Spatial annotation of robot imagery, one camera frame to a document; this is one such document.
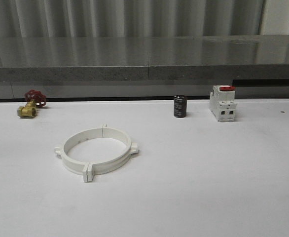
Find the white half-ring pipe clamp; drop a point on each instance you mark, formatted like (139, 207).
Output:
(86, 169)

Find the black cylindrical capacitor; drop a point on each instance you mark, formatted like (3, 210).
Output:
(180, 106)

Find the brass valve red handwheel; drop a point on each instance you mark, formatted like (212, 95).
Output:
(35, 99)

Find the grey stone ledge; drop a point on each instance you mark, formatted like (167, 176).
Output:
(201, 59)

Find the white pleated curtain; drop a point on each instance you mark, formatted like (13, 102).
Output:
(142, 18)

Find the white circuit breaker red switch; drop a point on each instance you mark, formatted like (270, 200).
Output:
(222, 103)

